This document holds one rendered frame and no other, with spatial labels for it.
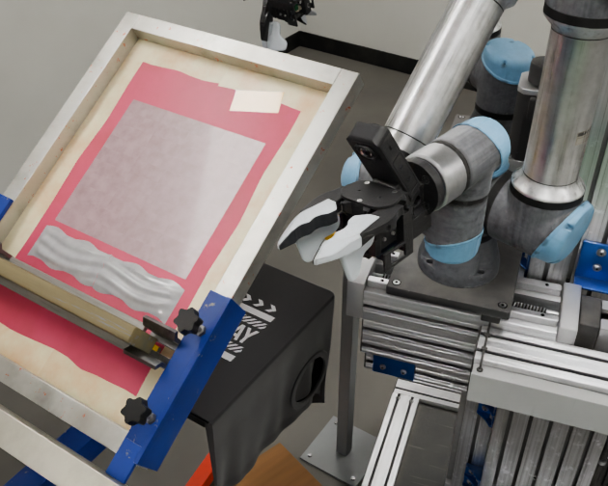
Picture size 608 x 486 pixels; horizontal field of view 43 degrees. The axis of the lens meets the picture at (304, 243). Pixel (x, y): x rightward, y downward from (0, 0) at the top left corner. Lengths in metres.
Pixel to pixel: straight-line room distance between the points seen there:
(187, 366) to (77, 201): 0.48
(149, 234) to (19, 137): 2.53
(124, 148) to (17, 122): 2.35
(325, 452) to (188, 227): 1.44
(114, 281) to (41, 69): 2.58
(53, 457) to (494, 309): 0.77
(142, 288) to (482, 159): 0.70
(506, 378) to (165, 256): 0.65
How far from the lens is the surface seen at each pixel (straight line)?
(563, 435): 1.93
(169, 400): 1.26
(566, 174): 1.24
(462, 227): 1.02
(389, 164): 0.84
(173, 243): 1.43
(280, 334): 1.74
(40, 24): 3.90
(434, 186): 0.90
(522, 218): 1.27
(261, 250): 1.32
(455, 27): 1.12
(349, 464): 2.69
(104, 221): 1.53
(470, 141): 0.97
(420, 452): 2.49
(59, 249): 1.55
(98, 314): 1.32
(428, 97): 1.09
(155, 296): 1.40
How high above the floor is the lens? 2.15
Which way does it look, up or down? 37 degrees down
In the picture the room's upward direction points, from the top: straight up
